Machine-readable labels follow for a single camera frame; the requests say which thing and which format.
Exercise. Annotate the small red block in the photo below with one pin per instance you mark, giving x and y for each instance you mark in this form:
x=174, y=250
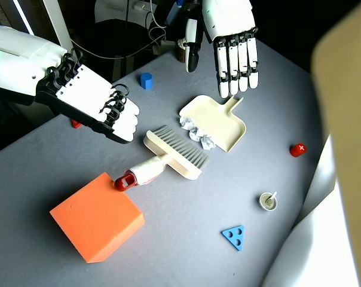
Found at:
x=76, y=124

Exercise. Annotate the white rounded shell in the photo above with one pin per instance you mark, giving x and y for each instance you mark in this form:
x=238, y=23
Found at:
x=312, y=245

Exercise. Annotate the white paper ball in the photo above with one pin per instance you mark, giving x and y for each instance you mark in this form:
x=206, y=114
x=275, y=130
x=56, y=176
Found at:
x=198, y=134
x=207, y=144
x=187, y=123

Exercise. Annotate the blue triangle block with holes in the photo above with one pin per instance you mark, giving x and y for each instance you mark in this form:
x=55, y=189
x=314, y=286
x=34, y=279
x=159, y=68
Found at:
x=232, y=239

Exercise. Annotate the blue hexagonal block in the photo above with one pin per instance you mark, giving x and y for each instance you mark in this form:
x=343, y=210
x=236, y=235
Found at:
x=146, y=81

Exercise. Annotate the orange foam block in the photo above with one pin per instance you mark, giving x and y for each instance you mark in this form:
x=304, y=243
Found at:
x=94, y=215

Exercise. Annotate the small white cup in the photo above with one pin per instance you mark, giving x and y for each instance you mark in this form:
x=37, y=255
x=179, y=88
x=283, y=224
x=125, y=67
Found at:
x=264, y=204

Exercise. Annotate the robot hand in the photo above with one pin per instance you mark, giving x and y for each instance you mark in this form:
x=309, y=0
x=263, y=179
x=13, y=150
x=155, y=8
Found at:
x=22, y=59
x=228, y=18

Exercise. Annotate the grey table cloth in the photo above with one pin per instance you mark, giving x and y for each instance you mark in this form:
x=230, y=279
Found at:
x=198, y=209

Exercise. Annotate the white post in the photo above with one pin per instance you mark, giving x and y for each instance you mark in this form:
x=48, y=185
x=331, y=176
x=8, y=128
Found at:
x=56, y=21

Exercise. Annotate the small white spoon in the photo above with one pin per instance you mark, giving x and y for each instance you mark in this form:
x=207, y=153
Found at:
x=273, y=196

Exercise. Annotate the tan blurred board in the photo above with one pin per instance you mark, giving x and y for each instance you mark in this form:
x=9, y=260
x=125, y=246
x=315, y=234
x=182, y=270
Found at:
x=348, y=119

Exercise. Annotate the red cylinder with white cross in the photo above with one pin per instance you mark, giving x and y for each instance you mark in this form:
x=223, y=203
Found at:
x=298, y=150

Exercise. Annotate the toy cupcake with white frosting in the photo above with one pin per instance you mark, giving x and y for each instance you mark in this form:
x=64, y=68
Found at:
x=180, y=52

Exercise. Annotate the cream plastic dustpan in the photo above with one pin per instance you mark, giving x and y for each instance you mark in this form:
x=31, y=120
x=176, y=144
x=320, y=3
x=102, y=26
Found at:
x=217, y=119

